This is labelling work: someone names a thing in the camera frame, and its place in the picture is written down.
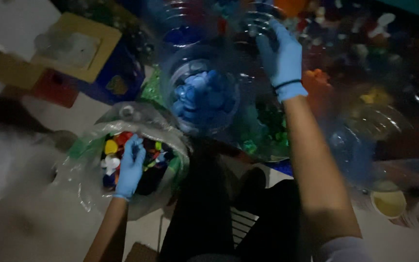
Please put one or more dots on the yellow square frame box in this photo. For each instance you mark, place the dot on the yellow square frame box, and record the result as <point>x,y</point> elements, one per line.
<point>75,51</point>

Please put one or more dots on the person's left fingers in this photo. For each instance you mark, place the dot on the person's left fingers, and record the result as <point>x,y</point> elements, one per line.
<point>134,145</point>

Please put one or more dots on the person's right hand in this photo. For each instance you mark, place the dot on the person's right hand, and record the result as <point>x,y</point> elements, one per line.
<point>284,65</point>

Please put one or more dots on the pile of blue caps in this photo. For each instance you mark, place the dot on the pile of blue caps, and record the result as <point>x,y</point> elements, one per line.
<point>204,96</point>

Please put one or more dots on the red block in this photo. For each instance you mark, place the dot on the red block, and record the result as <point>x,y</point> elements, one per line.
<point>55,89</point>

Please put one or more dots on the clear plastic bag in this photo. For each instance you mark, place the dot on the clear plastic bag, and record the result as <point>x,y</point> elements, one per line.
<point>86,174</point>

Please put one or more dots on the heap of coloured caps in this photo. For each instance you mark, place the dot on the heap of coloured caps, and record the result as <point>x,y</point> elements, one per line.
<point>358,32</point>

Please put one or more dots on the black wrist band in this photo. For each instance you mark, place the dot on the black wrist band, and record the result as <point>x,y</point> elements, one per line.
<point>286,84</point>

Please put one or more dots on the yellow block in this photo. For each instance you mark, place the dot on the yellow block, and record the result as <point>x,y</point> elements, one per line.
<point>13,71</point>

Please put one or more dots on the clear plastic bottle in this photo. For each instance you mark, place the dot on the clear plastic bottle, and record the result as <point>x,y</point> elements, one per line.
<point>256,22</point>

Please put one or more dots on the blue box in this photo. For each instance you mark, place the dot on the blue box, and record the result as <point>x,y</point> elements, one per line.
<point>122,76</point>

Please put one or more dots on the person's left hand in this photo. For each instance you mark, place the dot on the person's left hand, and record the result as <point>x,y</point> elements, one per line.
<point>129,174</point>

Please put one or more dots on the person's black trousers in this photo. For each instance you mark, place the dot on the person's black trousers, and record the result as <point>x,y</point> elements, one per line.
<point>202,211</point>

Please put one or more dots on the brown cardboard piece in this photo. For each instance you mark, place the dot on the brown cardboard piece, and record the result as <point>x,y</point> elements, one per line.
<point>140,253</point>

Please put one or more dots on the clear container of green caps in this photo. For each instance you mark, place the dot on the clear container of green caps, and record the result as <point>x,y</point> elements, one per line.
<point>264,134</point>

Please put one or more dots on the clear bottle with blue caps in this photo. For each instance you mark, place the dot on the clear bottle with blue caps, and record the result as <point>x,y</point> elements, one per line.
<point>355,156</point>

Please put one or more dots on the pile of mixed coloured caps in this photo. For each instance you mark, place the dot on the pile of mixed coloured caps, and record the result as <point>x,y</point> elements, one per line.
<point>155,153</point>

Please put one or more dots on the clear container of orange caps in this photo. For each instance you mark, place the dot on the clear container of orange caps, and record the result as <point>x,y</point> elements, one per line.
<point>316,87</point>

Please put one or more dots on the clear jar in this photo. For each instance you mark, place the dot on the clear jar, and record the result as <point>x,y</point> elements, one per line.
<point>202,58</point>

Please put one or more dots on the green glitter bag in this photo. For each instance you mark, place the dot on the green glitter bag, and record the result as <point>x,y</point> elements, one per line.
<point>153,87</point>

